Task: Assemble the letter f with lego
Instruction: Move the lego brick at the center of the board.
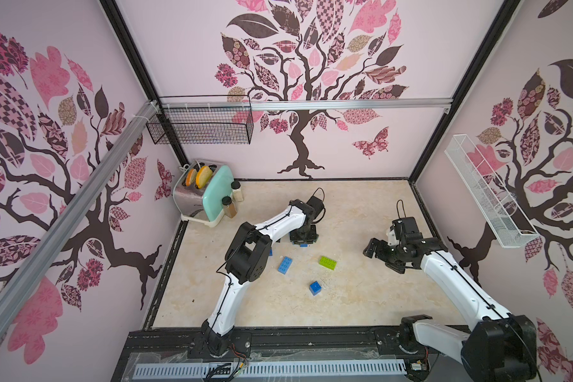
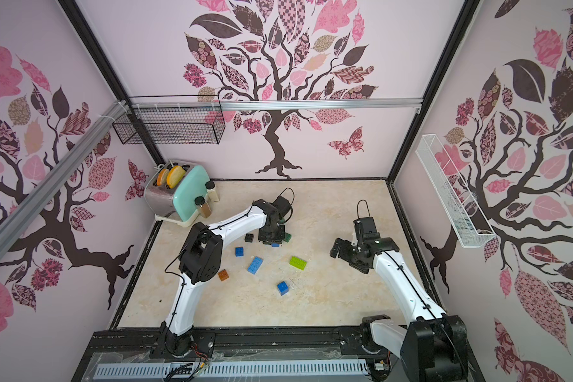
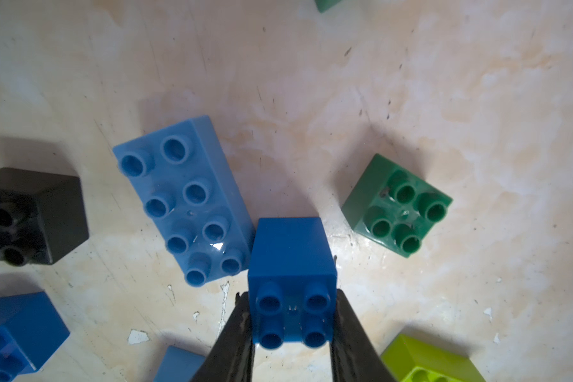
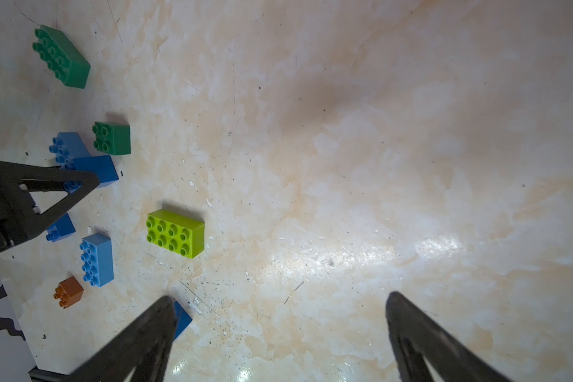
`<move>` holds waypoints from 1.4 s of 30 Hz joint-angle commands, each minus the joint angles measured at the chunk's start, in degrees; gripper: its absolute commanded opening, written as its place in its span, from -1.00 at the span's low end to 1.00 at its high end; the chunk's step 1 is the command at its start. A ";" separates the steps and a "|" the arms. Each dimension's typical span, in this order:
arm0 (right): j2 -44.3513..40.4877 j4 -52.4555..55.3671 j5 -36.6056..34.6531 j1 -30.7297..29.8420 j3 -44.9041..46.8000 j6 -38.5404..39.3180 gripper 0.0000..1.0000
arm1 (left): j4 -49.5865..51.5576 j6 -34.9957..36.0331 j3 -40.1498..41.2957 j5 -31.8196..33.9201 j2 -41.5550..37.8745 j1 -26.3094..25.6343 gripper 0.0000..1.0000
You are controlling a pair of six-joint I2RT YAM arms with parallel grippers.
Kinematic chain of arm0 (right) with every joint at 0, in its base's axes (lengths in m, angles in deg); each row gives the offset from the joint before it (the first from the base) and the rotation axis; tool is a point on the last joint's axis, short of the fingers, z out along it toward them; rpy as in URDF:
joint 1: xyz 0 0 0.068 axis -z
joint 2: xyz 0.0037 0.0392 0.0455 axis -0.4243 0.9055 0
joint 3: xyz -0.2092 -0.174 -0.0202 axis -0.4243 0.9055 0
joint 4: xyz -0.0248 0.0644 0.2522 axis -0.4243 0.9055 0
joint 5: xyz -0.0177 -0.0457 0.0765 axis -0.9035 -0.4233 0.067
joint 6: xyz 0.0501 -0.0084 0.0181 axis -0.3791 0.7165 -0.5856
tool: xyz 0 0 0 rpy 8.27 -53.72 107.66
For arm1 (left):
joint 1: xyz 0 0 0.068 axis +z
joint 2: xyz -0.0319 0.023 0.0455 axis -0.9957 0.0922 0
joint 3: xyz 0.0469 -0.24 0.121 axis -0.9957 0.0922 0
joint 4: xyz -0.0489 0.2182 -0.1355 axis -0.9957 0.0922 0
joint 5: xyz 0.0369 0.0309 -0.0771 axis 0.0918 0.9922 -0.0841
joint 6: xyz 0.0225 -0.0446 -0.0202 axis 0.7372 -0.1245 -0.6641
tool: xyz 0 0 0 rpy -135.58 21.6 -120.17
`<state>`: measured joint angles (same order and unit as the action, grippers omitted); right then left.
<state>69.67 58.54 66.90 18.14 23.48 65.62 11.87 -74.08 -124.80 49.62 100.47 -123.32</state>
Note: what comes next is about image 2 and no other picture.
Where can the light blue long lego brick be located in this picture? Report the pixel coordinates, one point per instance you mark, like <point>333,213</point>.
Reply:
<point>255,265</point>

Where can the aluminium rail back wall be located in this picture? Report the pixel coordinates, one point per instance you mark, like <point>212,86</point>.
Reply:
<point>289,104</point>

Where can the white cable duct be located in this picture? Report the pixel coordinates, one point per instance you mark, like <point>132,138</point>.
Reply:
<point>229,370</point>

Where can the brown square lego brick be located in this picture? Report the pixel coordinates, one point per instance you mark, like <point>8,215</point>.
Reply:
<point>223,275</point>

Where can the mint green toaster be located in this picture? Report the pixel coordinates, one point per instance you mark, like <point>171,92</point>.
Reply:
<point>172,190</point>

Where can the aluminium rail wall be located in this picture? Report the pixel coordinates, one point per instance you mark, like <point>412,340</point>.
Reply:
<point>289,104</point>
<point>15,224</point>

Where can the white wire shelf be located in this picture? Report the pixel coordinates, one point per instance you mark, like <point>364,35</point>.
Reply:
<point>443,165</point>

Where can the lime green lego brick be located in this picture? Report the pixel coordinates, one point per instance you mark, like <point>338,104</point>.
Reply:
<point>298,263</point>

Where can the black wire basket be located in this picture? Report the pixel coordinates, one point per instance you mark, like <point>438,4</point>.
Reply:
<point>177,119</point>

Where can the blue small lego brick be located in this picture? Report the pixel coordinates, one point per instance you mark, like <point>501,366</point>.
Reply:
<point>283,288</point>

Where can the brown spice jar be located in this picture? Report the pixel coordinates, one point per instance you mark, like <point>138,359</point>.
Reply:
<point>203,207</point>

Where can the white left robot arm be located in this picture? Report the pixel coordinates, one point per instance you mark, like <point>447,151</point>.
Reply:
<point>200,260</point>

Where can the aluminium rail left wall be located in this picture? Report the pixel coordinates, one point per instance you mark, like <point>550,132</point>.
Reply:
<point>15,224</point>

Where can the black corner frame post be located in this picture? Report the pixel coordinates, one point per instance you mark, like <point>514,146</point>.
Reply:
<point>463,22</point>

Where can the pale spice jar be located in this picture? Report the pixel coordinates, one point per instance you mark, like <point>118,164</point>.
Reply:
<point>212,191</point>

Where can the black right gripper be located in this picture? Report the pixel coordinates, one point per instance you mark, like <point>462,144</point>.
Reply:
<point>348,251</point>

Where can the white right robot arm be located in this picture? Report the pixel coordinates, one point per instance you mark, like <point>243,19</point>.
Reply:
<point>433,346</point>

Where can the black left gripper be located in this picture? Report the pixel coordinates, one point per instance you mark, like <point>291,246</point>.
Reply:
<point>278,239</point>

